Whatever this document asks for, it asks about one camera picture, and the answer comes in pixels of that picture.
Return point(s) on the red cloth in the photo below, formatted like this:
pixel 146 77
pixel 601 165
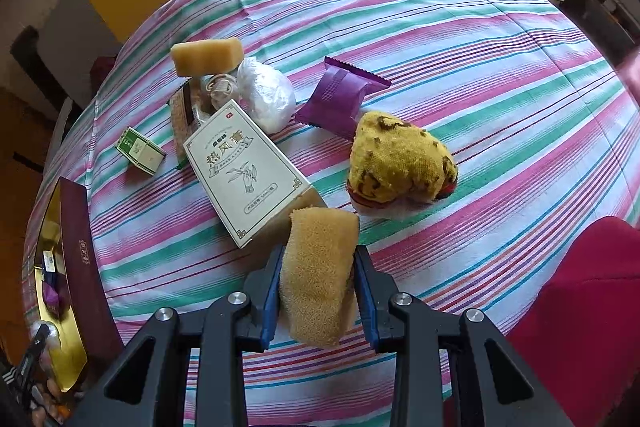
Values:
pixel 580 307

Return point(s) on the purple snack packet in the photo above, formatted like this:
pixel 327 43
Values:
pixel 51 297
pixel 340 94

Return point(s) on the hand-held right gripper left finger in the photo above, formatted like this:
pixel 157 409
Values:
pixel 272 302

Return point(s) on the small green white box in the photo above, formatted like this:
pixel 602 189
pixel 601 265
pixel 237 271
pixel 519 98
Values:
pixel 140 152

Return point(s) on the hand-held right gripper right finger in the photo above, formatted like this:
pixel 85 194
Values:
pixel 364 302

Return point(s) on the brown snack packet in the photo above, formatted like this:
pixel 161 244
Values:
pixel 180 122

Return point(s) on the yellow patterned sock bundle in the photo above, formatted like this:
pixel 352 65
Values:
pixel 395 162

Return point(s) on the yellow block sponge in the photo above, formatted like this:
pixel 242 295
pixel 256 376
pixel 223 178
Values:
pixel 207 56

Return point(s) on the white printed carton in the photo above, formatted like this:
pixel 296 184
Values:
pixel 245 172

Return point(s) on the striped bedsheet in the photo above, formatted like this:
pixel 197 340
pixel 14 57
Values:
pixel 450 57

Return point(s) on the dark red gift box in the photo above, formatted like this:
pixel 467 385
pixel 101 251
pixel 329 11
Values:
pixel 80 257

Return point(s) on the white plastic bag ball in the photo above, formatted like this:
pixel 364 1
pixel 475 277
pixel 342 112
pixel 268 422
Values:
pixel 265 94

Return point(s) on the coarse brown sponge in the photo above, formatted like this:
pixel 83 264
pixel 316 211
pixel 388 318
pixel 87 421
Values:
pixel 317 272

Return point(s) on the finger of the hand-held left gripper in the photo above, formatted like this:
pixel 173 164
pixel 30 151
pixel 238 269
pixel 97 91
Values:
pixel 35 352

